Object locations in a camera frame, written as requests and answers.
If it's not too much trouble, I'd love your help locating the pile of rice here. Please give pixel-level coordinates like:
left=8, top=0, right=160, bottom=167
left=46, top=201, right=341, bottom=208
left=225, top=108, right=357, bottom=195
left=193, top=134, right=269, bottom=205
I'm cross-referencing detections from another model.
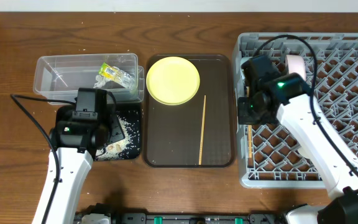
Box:
left=95, top=114, right=141, bottom=161

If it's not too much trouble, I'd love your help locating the white bowl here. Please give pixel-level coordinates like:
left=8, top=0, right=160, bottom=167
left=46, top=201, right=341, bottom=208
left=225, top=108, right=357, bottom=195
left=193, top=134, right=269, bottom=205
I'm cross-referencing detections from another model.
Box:
left=285, top=55, right=306, bottom=80

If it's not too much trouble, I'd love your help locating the wooden chopstick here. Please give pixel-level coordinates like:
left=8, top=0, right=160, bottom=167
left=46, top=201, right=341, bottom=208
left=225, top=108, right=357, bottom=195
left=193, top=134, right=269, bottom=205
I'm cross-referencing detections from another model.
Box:
left=246, top=87, right=253, bottom=159
left=198, top=95, right=206, bottom=166

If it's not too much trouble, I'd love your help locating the green snack wrapper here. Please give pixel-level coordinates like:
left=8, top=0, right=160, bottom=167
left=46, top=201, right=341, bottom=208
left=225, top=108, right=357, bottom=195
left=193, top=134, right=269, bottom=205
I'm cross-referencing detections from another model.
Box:
left=94, top=63, right=135, bottom=89

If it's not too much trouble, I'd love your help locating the yellow plate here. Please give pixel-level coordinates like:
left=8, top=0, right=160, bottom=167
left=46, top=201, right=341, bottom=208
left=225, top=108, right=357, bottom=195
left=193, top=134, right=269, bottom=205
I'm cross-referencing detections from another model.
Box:
left=146, top=56, right=201, bottom=106

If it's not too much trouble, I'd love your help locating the light blue bowl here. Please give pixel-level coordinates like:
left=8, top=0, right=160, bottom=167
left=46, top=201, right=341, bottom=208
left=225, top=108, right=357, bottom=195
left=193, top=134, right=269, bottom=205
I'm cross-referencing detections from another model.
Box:
left=240, top=57, right=252, bottom=81

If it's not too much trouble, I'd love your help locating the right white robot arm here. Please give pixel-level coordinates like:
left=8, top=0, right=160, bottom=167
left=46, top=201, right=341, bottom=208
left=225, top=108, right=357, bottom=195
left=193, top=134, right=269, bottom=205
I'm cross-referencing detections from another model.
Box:
left=237, top=55, right=358, bottom=223

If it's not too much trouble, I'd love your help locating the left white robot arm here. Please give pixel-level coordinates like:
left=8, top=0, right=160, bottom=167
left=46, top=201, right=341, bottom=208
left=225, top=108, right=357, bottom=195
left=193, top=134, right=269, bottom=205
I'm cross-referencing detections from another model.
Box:
left=11, top=88, right=119, bottom=223

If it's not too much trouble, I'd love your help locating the black waste tray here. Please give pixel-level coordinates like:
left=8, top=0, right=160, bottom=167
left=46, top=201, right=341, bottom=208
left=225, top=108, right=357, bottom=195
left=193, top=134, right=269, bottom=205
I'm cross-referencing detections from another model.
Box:
left=52, top=102, right=143, bottom=164

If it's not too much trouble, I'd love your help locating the grey dishwasher rack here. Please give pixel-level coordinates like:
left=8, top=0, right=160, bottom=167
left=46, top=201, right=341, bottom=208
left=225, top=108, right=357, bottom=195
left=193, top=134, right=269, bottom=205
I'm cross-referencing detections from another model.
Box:
left=232, top=32, right=358, bottom=189

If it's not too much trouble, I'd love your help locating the brown serving tray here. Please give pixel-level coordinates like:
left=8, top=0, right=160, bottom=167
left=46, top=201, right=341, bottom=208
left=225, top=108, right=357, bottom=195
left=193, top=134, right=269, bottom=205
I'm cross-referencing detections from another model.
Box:
left=144, top=54, right=236, bottom=168

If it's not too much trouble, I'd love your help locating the clear plastic bin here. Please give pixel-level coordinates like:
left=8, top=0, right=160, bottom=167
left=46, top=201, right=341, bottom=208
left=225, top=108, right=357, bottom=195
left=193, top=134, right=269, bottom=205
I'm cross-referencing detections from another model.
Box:
left=33, top=53, right=145, bottom=103

